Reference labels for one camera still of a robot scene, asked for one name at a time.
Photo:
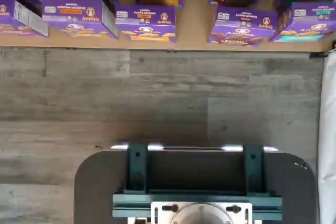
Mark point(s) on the teal cross beam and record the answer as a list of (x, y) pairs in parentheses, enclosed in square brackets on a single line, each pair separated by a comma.
[(131, 203)]

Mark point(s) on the white curtain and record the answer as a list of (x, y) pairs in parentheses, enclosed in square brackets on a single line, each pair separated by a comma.
[(328, 134)]

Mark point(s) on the grey robot base platform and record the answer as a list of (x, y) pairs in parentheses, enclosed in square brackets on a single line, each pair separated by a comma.
[(99, 182)]

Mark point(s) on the shiny metal bar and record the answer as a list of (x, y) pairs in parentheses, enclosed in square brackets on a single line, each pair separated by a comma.
[(194, 148)]

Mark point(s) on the brown shelf board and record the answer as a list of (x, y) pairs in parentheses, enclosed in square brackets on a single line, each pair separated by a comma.
[(194, 24)]

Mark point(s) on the purple Annie's box teal band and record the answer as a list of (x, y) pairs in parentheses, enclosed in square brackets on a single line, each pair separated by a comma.
[(312, 16)]

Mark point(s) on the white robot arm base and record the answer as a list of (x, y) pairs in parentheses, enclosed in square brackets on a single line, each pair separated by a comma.
[(202, 214)]

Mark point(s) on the teal metal bracket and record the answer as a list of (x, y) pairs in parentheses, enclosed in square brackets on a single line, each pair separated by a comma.
[(137, 166), (253, 167)]

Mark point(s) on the white mounting plate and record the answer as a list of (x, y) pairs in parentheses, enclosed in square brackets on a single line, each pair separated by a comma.
[(165, 216)]

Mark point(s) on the purple Annie's box orange label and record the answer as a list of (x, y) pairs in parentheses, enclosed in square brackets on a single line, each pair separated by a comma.
[(145, 22), (76, 11)]

